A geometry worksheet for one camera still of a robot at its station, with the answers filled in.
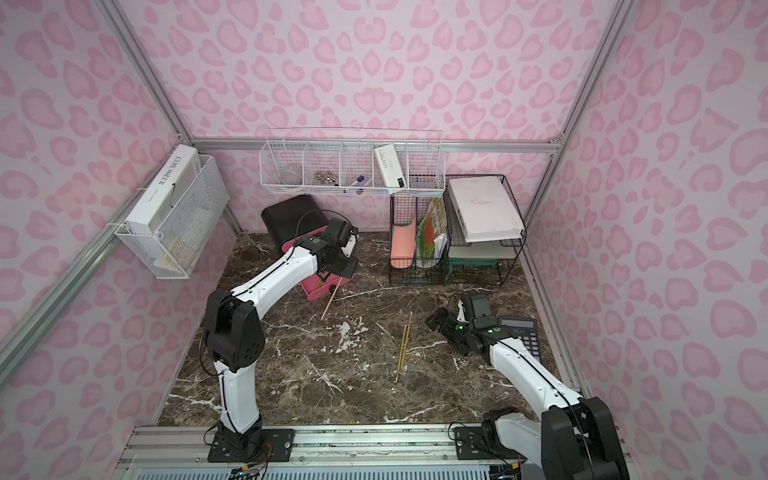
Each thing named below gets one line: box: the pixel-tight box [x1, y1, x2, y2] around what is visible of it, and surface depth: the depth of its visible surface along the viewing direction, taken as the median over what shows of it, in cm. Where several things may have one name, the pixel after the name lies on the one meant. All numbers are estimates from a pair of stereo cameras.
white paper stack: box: [448, 176, 525, 243], surface depth 95 cm
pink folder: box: [390, 219, 416, 269], surface depth 112 cm
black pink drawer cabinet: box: [261, 195, 328, 252], surface depth 106 cm
